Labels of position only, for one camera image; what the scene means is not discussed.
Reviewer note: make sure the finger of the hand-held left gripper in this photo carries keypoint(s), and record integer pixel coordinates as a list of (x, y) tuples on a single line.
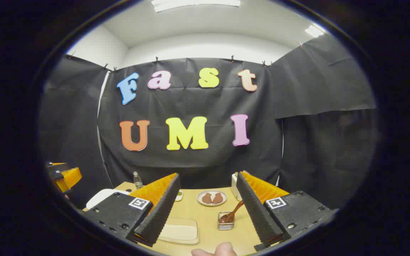
[(61, 172), (57, 163)]

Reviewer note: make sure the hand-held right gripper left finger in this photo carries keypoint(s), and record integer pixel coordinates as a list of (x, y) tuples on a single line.
[(155, 217)]

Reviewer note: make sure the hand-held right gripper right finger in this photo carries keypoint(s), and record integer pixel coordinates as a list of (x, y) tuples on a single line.
[(255, 209)]

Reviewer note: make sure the clear rice container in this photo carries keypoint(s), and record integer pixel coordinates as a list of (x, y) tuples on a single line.
[(180, 231)]

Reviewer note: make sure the white rice cooker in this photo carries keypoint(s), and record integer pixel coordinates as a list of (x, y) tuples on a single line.
[(101, 197)]

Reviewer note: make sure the white toaster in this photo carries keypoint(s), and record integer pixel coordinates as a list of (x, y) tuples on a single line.
[(234, 185)]

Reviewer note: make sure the white divided bean dish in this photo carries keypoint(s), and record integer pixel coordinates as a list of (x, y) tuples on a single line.
[(179, 195)]

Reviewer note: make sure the brown fried chicken piece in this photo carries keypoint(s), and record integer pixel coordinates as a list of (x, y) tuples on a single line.
[(206, 198), (218, 198)]

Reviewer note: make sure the clear plastic water bottle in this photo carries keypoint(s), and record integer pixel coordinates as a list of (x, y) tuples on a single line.
[(138, 181)]

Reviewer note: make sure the round white plate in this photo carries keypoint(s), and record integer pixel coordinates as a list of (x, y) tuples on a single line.
[(212, 204)]

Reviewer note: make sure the black backdrop cloth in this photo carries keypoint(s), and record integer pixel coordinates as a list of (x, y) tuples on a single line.
[(190, 103)]

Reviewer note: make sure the small ceiling light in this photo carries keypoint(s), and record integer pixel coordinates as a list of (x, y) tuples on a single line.
[(314, 31)]

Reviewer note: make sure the long ceiling light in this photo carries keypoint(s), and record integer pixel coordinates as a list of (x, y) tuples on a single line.
[(194, 3)]

